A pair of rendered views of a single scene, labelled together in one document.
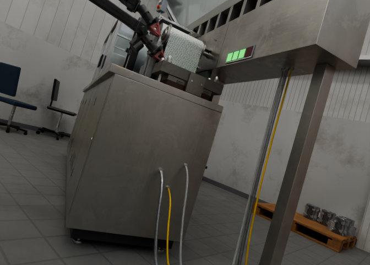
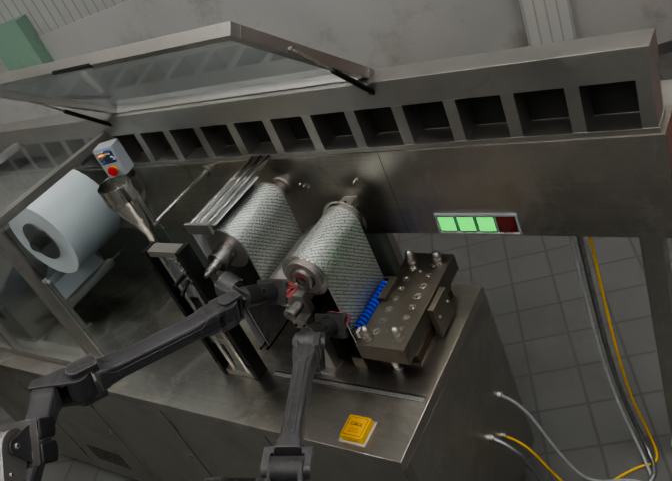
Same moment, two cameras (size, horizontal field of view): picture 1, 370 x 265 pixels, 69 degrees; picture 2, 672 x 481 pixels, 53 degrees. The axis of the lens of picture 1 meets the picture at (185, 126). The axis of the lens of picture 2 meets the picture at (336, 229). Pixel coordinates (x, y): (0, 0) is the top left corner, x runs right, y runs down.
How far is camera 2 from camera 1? 184 cm
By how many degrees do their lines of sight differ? 41
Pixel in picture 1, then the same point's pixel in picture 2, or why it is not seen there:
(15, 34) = not seen: outside the picture
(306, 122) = (659, 272)
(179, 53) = (349, 278)
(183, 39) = (337, 254)
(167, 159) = (487, 419)
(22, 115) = not seen: outside the picture
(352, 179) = not seen: outside the picture
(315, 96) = (658, 241)
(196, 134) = (486, 355)
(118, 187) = not seen: outside the picture
